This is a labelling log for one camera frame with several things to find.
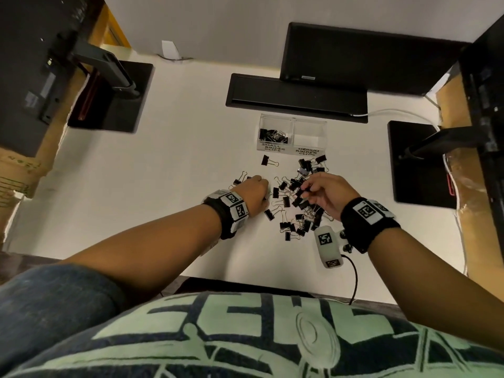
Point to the person's right hand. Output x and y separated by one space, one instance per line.
334 194

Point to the person's left hand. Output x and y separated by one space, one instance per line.
254 192

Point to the person's left fingers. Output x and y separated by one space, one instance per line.
264 188

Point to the person's right thumb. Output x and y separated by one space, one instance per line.
313 189

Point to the single black binder clip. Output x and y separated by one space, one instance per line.
302 192

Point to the person's right forearm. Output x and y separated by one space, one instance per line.
433 279

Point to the person's left forearm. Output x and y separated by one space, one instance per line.
149 247

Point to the pile of black binder clips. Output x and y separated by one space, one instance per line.
289 224

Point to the black left wristband with markers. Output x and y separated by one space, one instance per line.
228 212

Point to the black wristband with markers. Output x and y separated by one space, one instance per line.
366 224
228 212

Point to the heap of small boxed clips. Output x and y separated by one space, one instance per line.
273 135

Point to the clear plastic organizer box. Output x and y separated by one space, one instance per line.
293 135

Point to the black right wristband with markers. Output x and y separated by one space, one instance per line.
366 224

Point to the black monitor stand base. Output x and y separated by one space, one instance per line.
114 106
417 181

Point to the red strip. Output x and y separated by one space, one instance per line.
86 96
450 184

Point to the black flat laptop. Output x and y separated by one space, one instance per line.
366 58

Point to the person's green printed shirt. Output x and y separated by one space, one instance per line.
244 334

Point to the white paper tag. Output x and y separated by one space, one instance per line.
170 49

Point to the black monitor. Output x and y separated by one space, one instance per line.
486 125
27 66

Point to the white wrist camera with marker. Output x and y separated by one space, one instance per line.
328 246

